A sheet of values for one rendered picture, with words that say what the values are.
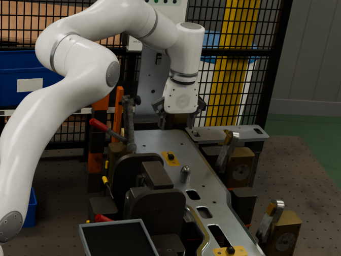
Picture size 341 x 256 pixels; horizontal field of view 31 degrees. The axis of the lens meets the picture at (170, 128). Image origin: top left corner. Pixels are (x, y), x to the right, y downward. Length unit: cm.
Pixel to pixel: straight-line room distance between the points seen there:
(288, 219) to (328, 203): 82
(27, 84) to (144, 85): 39
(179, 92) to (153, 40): 27
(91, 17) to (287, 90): 355
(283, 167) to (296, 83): 226
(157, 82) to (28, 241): 67
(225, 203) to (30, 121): 67
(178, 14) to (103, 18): 95
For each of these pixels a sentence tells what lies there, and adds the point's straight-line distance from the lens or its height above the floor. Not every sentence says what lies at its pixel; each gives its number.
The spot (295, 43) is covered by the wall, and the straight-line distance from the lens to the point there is 472.
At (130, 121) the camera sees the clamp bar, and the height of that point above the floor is 115.
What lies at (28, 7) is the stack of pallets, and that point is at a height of 78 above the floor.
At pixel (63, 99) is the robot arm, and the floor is 138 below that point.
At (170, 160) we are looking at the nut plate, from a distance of 191.
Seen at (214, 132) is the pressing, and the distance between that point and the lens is 213.
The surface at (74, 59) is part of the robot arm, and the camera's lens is 136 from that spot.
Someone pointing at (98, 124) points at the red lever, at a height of 114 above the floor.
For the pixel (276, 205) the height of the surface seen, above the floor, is 109.
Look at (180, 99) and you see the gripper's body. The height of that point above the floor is 122.
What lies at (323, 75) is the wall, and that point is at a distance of 491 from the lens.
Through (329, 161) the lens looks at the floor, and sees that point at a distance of 437.
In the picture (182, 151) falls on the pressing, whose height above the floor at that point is 100.
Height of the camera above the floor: 195
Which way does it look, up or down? 27 degrees down
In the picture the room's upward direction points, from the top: 8 degrees clockwise
